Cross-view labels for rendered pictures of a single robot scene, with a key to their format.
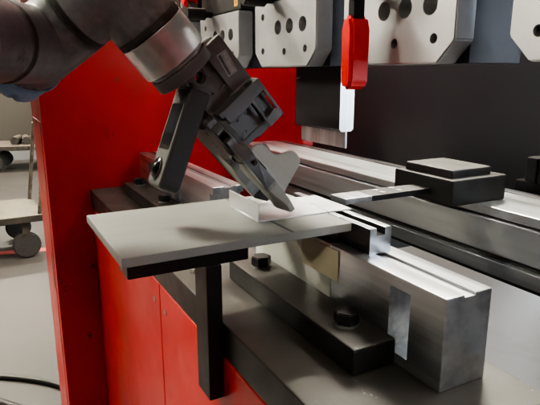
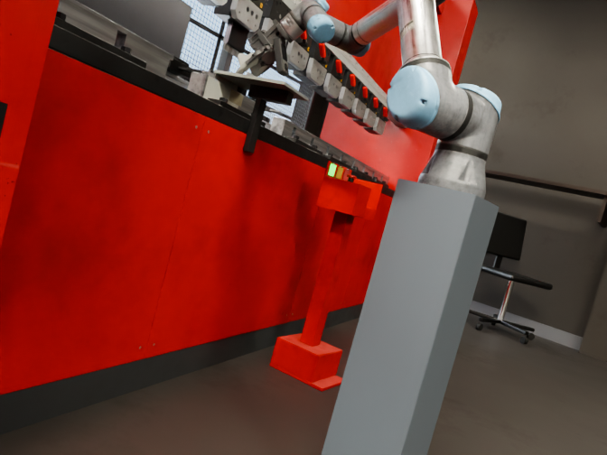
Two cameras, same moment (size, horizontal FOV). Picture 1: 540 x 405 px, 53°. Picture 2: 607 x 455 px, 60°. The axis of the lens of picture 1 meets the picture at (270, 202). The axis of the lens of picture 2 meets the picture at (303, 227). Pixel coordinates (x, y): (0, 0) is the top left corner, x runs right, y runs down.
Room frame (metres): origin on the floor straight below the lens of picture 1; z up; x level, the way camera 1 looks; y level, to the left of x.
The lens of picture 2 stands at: (1.47, 1.58, 0.68)
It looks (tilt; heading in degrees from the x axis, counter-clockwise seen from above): 3 degrees down; 232
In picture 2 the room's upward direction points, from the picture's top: 15 degrees clockwise
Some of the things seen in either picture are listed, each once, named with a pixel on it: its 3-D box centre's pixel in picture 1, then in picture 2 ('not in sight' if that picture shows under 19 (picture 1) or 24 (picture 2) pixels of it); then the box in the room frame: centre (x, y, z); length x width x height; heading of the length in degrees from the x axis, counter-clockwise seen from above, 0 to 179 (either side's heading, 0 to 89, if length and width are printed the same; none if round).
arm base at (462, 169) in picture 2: not in sight; (455, 171); (0.50, 0.82, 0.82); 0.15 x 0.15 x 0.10
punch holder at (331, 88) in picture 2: not in sight; (329, 77); (0.00, -0.43, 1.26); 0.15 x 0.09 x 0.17; 28
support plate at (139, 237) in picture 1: (215, 222); (262, 85); (0.61, 0.06, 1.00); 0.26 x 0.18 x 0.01; 118
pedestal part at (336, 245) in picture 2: not in sight; (327, 278); (0.09, 0.04, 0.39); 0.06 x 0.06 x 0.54; 21
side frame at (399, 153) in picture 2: not in sight; (376, 152); (-1.24, -1.29, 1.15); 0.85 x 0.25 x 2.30; 118
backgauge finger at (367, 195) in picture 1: (411, 183); (186, 67); (0.77, -0.21, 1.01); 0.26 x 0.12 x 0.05; 118
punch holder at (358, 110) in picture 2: not in sight; (355, 100); (-0.36, -0.62, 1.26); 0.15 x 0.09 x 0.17; 28
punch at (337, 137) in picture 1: (323, 105); (235, 41); (0.68, -0.07, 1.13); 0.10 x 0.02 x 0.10; 28
